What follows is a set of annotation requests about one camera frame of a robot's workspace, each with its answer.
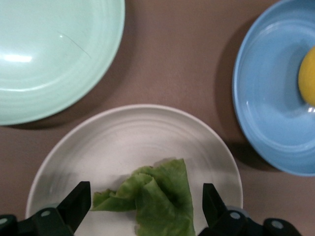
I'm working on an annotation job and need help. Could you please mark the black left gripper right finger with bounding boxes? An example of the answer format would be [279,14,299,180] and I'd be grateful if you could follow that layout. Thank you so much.
[199,183,303,236]

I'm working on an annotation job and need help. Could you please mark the green lettuce leaf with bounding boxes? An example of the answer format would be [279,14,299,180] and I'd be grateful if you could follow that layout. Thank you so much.
[91,158,196,236]

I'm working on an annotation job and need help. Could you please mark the beige plate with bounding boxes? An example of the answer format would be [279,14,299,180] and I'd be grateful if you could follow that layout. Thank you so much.
[26,104,244,236]

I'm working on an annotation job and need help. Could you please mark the yellow lemon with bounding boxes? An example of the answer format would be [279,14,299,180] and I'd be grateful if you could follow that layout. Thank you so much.
[298,46,315,106]

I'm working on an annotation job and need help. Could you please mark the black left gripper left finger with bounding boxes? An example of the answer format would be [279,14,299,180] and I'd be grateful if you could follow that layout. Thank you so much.
[0,181,92,236]

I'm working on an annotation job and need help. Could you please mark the blue plate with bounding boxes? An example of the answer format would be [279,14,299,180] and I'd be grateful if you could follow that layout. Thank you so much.
[232,0,315,177]

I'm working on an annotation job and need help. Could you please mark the mint green plate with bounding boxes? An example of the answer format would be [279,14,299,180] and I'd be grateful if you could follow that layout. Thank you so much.
[0,0,126,126]

